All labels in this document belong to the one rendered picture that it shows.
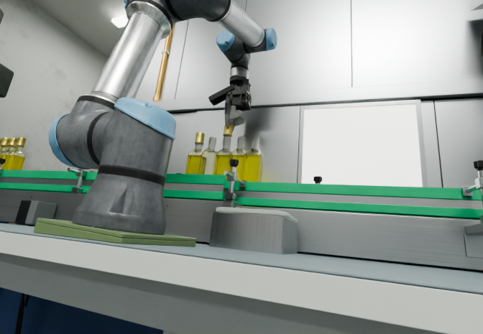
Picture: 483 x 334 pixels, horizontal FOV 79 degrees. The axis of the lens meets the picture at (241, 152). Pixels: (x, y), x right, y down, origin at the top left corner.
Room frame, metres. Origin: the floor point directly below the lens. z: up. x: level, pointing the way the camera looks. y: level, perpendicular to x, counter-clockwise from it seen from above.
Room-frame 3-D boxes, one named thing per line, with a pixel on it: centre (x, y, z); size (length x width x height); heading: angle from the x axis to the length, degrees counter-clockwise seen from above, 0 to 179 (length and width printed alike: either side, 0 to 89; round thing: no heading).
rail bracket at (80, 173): (1.07, 0.59, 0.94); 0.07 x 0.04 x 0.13; 161
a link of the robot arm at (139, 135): (0.53, 0.20, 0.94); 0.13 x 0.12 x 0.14; 64
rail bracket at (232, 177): (0.92, 0.01, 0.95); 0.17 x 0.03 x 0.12; 161
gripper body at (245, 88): (1.06, 0.03, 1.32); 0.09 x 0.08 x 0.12; 71
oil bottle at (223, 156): (1.07, 0.06, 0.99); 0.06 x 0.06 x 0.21; 71
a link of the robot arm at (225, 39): (0.97, 0.07, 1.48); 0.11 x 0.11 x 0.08; 64
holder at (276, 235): (0.81, -0.07, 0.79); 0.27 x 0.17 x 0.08; 161
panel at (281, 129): (1.12, -0.21, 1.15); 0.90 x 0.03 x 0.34; 71
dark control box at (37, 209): (1.09, 0.71, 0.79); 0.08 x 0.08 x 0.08; 71
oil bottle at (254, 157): (1.03, -0.05, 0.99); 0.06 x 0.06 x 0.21; 70
